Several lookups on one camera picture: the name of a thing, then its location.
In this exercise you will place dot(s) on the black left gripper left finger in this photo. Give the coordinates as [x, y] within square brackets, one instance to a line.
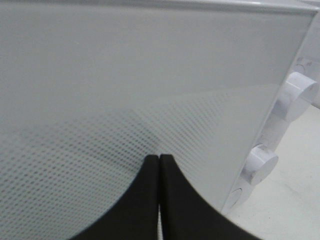
[136, 213]

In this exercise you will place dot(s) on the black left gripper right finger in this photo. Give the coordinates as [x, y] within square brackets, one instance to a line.
[185, 215]

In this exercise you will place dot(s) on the round white door button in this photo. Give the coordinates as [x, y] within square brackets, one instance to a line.
[234, 197]

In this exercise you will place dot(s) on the white timer knob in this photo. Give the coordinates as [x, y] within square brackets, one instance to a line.
[259, 164]

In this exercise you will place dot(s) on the white microwave door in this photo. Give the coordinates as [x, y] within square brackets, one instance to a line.
[89, 88]

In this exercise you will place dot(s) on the upper white power knob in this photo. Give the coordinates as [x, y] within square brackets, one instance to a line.
[296, 96]

